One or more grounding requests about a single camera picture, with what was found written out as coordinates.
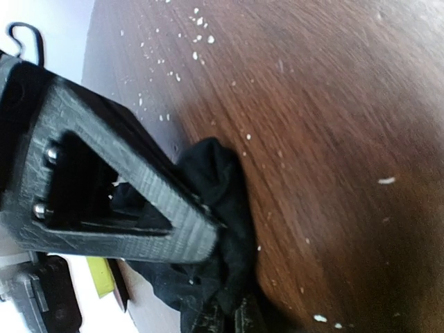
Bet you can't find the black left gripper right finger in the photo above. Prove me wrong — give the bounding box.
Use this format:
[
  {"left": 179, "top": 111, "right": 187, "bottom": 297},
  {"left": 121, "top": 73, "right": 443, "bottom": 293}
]
[{"left": 234, "top": 294, "right": 264, "bottom": 333}]

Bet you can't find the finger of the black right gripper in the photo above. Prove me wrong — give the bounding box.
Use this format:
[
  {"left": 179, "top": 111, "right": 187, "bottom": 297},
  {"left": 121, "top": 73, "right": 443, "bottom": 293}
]
[{"left": 0, "top": 57, "right": 226, "bottom": 264}]

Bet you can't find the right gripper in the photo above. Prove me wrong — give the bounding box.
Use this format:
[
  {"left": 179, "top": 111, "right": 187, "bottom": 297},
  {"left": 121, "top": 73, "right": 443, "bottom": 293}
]
[{"left": 1, "top": 252, "right": 83, "bottom": 332}]

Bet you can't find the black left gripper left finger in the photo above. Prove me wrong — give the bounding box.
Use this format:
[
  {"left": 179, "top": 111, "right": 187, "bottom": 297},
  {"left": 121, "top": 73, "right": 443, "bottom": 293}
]
[{"left": 180, "top": 296, "right": 225, "bottom": 333}]

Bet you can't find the black underwear beige waistband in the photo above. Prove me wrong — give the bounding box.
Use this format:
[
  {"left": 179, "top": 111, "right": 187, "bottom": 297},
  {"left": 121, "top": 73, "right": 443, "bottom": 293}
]
[{"left": 112, "top": 137, "right": 257, "bottom": 332}]

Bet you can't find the lime green plastic bowl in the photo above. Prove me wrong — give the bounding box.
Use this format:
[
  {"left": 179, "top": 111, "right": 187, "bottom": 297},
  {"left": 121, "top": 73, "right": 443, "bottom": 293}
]
[{"left": 86, "top": 257, "right": 115, "bottom": 298}]

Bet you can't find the red floral plate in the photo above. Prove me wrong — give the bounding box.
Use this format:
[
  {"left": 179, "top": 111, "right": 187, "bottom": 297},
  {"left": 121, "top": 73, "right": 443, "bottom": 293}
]
[{"left": 107, "top": 259, "right": 130, "bottom": 313}]

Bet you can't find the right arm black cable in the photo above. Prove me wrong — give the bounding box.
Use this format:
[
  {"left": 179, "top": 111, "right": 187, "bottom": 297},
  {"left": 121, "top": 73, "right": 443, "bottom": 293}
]
[{"left": 8, "top": 22, "right": 46, "bottom": 67}]

